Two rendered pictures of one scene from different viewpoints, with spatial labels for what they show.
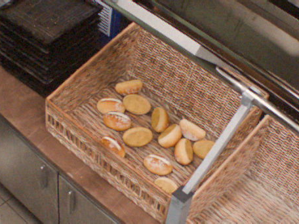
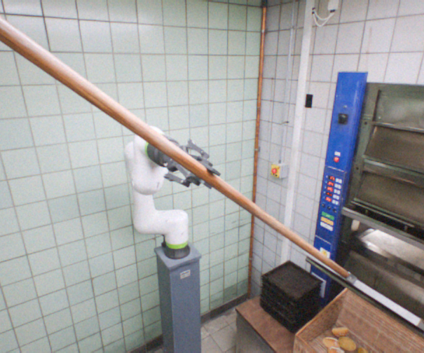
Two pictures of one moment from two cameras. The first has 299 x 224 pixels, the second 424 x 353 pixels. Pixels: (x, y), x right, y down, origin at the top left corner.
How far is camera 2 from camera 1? 0.38 m
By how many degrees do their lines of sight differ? 30
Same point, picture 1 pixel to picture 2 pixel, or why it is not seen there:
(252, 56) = not seen: outside the picture
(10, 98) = (268, 329)
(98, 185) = not seen: outside the picture
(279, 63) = not seen: outside the picture
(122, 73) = (333, 321)
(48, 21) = (293, 286)
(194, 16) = (383, 292)
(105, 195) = not seen: outside the picture
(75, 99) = (310, 335)
